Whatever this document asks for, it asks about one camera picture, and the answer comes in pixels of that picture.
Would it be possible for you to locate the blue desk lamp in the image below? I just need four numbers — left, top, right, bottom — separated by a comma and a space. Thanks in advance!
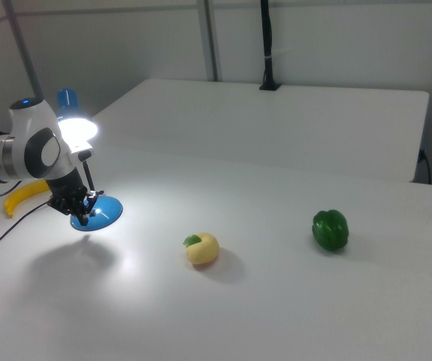
56, 88, 124, 232

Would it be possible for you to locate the yellow toy banana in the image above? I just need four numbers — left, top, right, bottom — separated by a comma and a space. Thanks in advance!
4, 179, 52, 220

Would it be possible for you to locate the green toy bell pepper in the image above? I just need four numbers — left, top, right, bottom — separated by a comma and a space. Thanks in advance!
311, 208, 351, 253

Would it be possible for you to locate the yellow toy peach with leaf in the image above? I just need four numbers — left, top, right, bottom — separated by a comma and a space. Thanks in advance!
183, 232, 221, 266

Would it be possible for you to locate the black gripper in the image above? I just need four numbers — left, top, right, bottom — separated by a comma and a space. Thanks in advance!
46, 167, 106, 227

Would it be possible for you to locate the grey partition post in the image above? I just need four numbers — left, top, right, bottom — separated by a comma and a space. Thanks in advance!
195, 0, 224, 82
2, 0, 44, 99

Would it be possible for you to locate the black camera pole with clamp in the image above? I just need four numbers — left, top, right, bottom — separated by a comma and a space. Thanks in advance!
258, 0, 281, 92

